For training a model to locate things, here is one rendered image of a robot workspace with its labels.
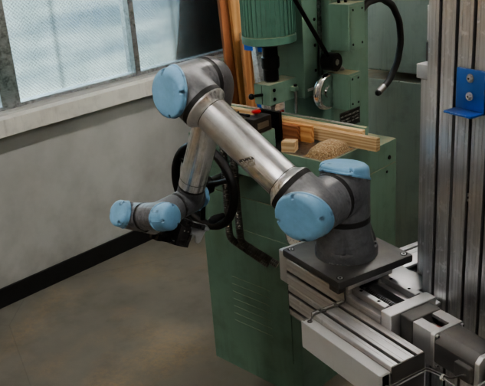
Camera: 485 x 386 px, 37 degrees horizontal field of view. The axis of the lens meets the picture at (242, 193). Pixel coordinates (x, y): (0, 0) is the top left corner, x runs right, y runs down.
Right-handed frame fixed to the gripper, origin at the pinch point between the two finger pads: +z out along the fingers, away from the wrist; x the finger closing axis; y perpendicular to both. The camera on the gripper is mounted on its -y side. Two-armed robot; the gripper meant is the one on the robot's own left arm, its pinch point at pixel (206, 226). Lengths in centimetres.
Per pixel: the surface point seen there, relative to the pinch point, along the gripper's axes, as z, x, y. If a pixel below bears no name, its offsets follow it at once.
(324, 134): 23.2, 16.0, -38.1
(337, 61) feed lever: 26, 10, -63
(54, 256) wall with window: 47, -134, 40
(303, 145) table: 18.6, 12.9, -32.7
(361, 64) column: 47, 5, -68
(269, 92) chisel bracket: 13.6, -2.9, -46.8
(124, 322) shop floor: 51, -77, 53
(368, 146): 24, 33, -37
